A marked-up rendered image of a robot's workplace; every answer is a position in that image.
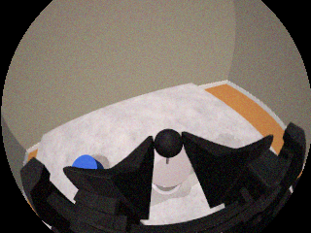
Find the glass coffee press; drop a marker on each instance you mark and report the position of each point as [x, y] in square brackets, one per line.
[171, 163]

